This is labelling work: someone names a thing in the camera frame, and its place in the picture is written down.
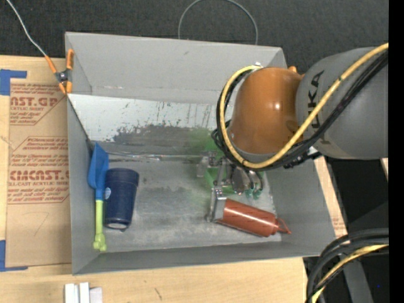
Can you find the brown cardboard board red print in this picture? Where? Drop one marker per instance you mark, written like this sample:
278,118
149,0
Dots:
34,226

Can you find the dark blue cup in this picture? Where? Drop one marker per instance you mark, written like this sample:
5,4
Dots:
120,197

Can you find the red-brown squeeze bottle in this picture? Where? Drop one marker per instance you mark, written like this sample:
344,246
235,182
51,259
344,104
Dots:
249,218

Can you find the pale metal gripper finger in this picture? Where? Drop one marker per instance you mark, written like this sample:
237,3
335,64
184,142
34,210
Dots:
212,161
217,205

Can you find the grey metal bin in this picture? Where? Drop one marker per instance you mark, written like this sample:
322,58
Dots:
170,197

